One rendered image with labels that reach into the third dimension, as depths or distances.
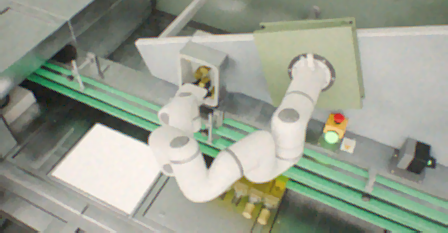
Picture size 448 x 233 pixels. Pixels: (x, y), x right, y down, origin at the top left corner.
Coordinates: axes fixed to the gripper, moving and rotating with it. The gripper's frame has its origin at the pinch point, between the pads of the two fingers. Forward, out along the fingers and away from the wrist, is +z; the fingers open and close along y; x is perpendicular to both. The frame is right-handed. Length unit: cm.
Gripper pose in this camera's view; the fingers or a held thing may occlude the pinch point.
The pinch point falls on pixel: (202, 84)
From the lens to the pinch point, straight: 156.3
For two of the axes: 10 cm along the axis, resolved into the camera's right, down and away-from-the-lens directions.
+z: 4.2, -4.7, 7.8
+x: 1.1, -8.2, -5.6
